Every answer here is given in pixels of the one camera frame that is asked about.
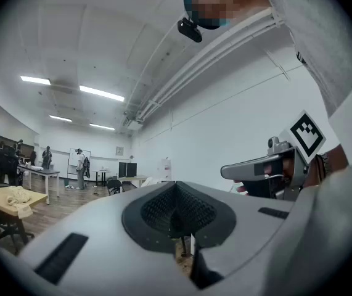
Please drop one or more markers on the white ceiling pipes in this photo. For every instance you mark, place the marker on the white ceiling pipes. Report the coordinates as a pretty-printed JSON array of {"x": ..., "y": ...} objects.
[{"x": 200, "y": 63}]

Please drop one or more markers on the whiteboard on stand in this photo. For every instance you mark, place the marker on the whiteboard on stand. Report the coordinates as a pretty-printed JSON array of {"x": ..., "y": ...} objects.
[{"x": 72, "y": 160}]

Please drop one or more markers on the person's right forearm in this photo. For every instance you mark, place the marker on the person's right forearm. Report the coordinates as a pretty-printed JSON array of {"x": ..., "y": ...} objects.
[{"x": 337, "y": 162}]

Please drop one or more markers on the light wooden desk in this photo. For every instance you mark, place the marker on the light wooden desk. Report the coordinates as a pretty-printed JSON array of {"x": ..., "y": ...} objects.
[{"x": 132, "y": 179}]

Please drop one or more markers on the ceiling light panel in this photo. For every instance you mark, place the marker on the ceiling light panel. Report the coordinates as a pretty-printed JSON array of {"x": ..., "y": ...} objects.
[
  {"x": 60, "y": 118},
  {"x": 35, "y": 80},
  {"x": 101, "y": 126},
  {"x": 101, "y": 93}
]

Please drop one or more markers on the person's right hand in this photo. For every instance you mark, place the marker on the person's right hand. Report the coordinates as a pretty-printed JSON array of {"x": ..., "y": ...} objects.
[{"x": 242, "y": 188}]

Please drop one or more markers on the framed wall picture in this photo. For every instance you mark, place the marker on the framed wall picture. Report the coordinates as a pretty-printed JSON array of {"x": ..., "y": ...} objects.
[{"x": 119, "y": 151}]

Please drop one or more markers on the black monitor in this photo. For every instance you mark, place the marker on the black monitor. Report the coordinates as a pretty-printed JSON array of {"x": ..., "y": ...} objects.
[
  {"x": 132, "y": 169},
  {"x": 122, "y": 169}
]

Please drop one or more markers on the black head camera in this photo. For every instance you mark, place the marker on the black head camera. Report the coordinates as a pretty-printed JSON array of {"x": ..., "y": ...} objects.
[{"x": 189, "y": 29}]

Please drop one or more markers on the white ceiling air unit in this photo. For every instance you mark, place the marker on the white ceiling air unit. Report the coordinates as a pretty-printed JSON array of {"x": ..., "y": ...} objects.
[{"x": 132, "y": 123}]

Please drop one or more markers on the person's head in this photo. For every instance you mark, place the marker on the person's head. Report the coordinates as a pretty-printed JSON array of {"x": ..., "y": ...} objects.
[{"x": 225, "y": 2}]

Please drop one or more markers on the cream cloth pile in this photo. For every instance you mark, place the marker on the cream cloth pile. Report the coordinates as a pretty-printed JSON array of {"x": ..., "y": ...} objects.
[{"x": 18, "y": 197}]

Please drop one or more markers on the person's grey t-shirt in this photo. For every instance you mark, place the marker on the person's grey t-shirt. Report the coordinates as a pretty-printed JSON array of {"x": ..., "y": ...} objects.
[{"x": 320, "y": 26}]

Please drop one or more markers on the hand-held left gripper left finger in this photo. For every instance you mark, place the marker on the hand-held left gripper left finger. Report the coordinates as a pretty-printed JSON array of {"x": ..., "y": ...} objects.
[{"x": 95, "y": 227}]

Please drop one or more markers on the black swivel chair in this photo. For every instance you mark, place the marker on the black swivel chair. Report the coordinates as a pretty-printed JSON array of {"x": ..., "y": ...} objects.
[{"x": 9, "y": 230}]

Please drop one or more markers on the small round table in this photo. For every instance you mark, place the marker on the small round table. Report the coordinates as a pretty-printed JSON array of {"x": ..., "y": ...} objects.
[{"x": 101, "y": 173}]

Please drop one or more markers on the white wall bracket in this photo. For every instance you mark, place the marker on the white wall bracket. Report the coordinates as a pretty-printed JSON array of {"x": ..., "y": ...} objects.
[{"x": 279, "y": 65}]

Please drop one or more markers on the white water dispenser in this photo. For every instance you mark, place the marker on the white water dispenser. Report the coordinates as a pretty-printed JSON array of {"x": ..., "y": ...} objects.
[{"x": 165, "y": 170}]

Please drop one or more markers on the cream clothes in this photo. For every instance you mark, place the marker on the cream clothes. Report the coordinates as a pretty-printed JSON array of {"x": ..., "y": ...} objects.
[{"x": 151, "y": 182}]

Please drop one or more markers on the silver wristwatch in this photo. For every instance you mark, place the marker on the silver wristwatch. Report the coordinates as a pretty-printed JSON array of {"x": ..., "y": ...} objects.
[{"x": 324, "y": 165}]

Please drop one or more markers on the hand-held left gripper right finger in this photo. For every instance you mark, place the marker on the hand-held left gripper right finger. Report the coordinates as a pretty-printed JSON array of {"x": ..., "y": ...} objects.
[{"x": 243, "y": 220}]

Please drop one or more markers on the dark table white legs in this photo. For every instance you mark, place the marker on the dark table white legs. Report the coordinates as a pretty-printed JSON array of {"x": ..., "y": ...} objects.
[{"x": 44, "y": 172}]

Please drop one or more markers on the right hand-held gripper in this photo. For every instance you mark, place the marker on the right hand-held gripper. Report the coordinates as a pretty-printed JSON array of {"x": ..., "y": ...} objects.
[{"x": 299, "y": 171}]

